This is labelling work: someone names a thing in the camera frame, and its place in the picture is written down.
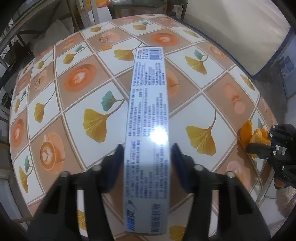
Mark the white sack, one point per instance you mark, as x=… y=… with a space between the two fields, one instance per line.
x=49 y=34

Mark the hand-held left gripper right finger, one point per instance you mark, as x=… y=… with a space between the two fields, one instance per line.
x=179 y=166

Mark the orange peel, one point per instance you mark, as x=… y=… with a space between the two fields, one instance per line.
x=260 y=136
x=245 y=132

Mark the long white toothpaste box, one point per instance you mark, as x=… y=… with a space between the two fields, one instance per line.
x=148 y=104

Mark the white mattress with blue edge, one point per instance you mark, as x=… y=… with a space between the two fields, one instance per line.
x=231 y=30

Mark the small orange peel bit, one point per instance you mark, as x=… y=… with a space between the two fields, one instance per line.
x=106 y=48

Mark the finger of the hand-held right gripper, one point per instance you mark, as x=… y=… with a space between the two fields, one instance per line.
x=284 y=134
x=261 y=150

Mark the blue wall poster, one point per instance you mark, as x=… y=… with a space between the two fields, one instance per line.
x=284 y=66

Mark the leaf patterned tablecloth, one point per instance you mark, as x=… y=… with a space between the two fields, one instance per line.
x=81 y=104

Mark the yellow plastic bag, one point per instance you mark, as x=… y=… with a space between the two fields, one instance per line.
x=101 y=2

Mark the person's leg in cream pants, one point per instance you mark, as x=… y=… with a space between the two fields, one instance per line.
x=286 y=204

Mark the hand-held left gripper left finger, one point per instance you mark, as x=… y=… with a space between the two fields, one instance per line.
x=116 y=162

